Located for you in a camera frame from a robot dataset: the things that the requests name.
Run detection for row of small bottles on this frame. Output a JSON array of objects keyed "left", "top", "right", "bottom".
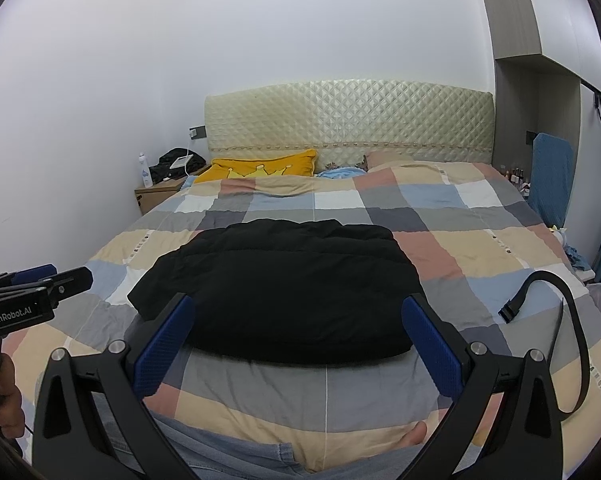
[{"left": 500, "top": 162, "right": 531, "bottom": 191}]

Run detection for black buckle strap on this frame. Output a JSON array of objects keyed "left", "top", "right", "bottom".
[{"left": 497, "top": 270, "right": 591, "bottom": 415}]

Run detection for grey wall cabinet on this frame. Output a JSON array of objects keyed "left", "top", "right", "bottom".
[{"left": 473, "top": 0, "right": 601, "bottom": 96}]

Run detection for white spray bottle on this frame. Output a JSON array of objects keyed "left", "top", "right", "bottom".
[{"left": 138, "top": 152, "right": 154, "bottom": 190}]

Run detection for cream quilted headboard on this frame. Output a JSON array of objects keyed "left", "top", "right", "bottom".
[{"left": 204, "top": 78, "right": 496, "bottom": 166}]

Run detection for yellow pillow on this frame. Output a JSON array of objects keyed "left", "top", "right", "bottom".
[{"left": 194, "top": 148, "right": 318, "bottom": 183}]

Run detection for light blue cloth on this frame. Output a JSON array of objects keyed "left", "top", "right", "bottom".
[{"left": 316, "top": 165, "right": 368, "bottom": 181}]

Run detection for pile of clothes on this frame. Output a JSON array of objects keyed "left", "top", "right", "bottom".
[{"left": 550, "top": 225, "right": 590, "bottom": 271}]

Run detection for checkered patchwork quilt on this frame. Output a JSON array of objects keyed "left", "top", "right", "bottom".
[{"left": 0, "top": 160, "right": 601, "bottom": 461}]

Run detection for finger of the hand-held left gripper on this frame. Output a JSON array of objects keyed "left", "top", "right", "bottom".
[
  {"left": 0, "top": 263, "right": 57, "bottom": 292},
  {"left": 10, "top": 266, "right": 94, "bottom": 311}
]

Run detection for person's jeans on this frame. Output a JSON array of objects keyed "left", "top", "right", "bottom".
[{"left": 88, "top": 395, "right": 431, "bottom": 480}]

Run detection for person's bare foot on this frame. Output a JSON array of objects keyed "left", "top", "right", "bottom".
[{"left": 397, "top": 421, "right": 428, "bottom": 450}]

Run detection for pink pillow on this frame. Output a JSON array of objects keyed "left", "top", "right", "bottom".
[{"left": 363, "top": 149, "right": 416, "bottom": 171}]

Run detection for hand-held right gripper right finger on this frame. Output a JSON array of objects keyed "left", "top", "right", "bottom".
[{"left": 400, "top": 292, "right": 565, "bottom": 480}]

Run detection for black bag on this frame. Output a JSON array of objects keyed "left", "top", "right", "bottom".
[{"left": 149, "top": 148, "right": 207, "bottom": 183}]

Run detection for black puffer jacket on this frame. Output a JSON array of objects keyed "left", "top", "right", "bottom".
[{"left": 127, "top": 218, "right": 427, "bottom": 367}]

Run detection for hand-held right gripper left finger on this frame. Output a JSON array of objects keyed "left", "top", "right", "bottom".
[{"left": 32, "top": 293, "right": 200, "bottom": 480}]

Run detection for blue hanging towel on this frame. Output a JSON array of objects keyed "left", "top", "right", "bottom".
[{"left": 527, "top": 132, "right": 576, "bottom": 231}]

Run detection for person's left hand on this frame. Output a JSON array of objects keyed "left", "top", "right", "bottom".
[{"left": 0, "top": 354, "right": 27, "bottom": 431}]

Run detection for wooden nightstand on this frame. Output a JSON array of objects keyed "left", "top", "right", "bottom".
[{"left": 134, "top": 175, "right": 194, "bottom": 216}]

